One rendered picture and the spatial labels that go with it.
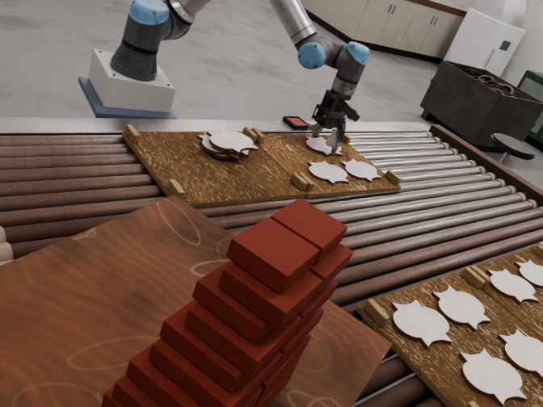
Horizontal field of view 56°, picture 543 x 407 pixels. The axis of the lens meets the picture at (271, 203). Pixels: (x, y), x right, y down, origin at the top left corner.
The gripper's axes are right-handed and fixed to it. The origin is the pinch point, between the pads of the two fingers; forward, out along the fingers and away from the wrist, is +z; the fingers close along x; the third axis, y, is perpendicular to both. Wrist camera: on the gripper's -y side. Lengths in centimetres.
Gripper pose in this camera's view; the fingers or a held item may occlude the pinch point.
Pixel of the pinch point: (324, 145)
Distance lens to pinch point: 178.1
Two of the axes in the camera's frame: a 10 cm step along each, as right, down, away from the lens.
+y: -7.9, 0.7, -6.1
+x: 5.3, 5.8, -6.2
